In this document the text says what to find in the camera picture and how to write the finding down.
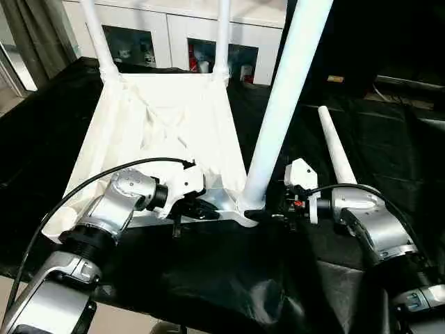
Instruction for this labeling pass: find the white plastic table leg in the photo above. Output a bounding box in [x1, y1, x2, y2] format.
[316, 105, 359, 186]
[79, 0, 122, 83]
[212, 0, 233, 86]
[238, 0, 335, 214]

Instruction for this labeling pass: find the white plastic table top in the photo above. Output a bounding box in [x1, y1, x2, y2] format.
[40, 71, 269, 245]

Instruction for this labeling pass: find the black plastic sheet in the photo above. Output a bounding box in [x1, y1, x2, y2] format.
[0, 57, 445, 334]

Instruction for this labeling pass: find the white glass-door cabinet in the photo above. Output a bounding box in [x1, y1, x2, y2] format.
[62, 0, 290, 86]

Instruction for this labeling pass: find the black backdrop cloth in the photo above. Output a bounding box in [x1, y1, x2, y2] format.
[277, 0, 445, 102]

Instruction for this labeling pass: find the grey curtain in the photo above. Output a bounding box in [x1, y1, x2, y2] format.
[2, 0, 80, 85]

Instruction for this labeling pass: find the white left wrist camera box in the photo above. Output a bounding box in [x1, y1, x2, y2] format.
[152, 160, 207, 221]

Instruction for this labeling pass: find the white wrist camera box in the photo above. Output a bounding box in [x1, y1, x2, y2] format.
[152, 160, 207, 221]
[283, 157, 320, 224]

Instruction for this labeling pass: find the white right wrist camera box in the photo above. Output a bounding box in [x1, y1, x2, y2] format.
[283, 157, 320, 224]

